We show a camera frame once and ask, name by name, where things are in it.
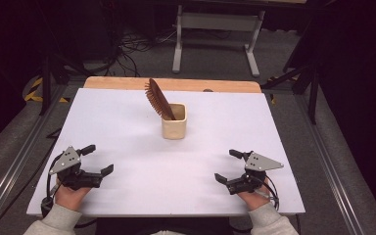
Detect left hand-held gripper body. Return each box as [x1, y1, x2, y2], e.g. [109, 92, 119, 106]
[48, 146, 103, 191]

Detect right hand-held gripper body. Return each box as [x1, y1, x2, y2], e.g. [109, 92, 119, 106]
[224, 150, 285, 196]

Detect cream square cup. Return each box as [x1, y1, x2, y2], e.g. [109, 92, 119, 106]
[161, 103, 188, 141]

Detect brown wooden hairbrush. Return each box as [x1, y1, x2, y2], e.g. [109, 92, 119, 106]
[144, 77, 176, 121]

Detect person's right hand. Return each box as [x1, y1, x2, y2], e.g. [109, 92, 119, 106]
[238, 182, 272, 212]

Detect person's left hand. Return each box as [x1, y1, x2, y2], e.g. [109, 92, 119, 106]
[54, 185, 91, 212]

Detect white board sheet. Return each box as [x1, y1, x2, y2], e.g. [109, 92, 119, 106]
[26, 87, 306, 218]

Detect yellow black hazard tape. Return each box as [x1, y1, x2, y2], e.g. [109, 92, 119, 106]
[23, 76, 71, 104]

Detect black tripod stand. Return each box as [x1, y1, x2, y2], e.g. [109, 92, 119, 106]
[38, 53, 91, 116]
[261, 63, 321, 125]

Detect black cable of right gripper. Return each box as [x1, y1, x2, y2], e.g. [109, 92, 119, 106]
[258, 177, 281, 211]

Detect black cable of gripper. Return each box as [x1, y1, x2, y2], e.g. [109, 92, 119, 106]
[258, 177, 281, 211]
[40, 156, 63, 217]

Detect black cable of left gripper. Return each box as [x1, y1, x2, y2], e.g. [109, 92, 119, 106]
[40, 156, 63, 217]

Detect aluminium rail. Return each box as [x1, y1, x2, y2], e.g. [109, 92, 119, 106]
[293, 94, 365, 235]
[0, 83, 77, 235]

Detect black floor cables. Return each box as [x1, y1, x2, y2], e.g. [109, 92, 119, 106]
[109, 27, 179, 78]

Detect grey metal table frame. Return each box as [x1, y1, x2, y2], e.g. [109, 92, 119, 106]
[171, 4, 266, 78]

